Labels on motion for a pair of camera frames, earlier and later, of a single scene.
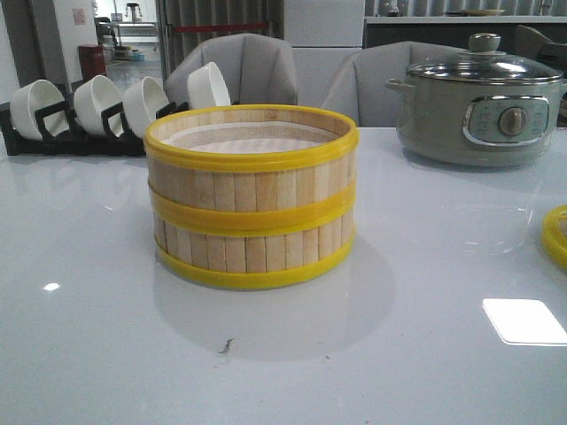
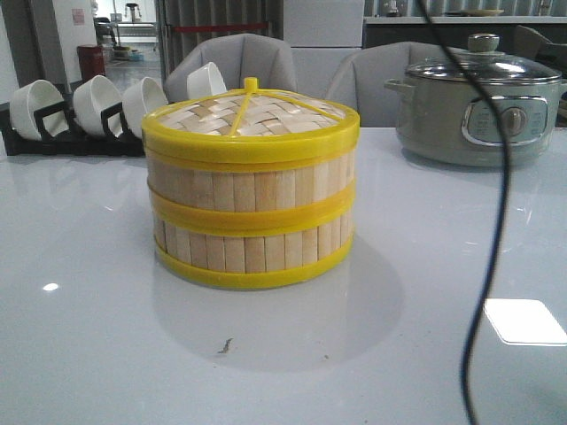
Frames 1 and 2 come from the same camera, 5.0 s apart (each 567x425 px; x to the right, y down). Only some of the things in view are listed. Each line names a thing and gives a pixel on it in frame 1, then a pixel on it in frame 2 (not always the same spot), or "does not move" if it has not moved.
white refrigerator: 322,34 does not move
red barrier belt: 220,27 does not move
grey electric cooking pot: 482,107 does not move
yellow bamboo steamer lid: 555,243 → 249,127
